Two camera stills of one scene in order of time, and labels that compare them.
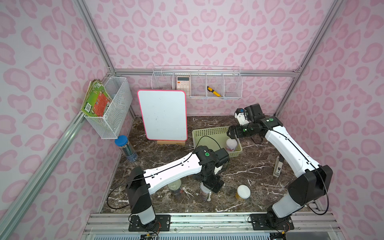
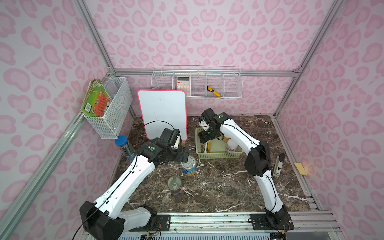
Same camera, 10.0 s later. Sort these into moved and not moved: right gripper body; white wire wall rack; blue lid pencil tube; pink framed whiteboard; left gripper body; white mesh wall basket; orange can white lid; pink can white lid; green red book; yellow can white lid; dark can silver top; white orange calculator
Moved: right gripper body; left gripper body; yellow can white lid; orange can white lid
Not moved: white mesh wall basket; pink framed whiteboard; pink can white lid; dark can silver top; white wire wall rack; white orange calculator; blue lid pencil tube; green red book
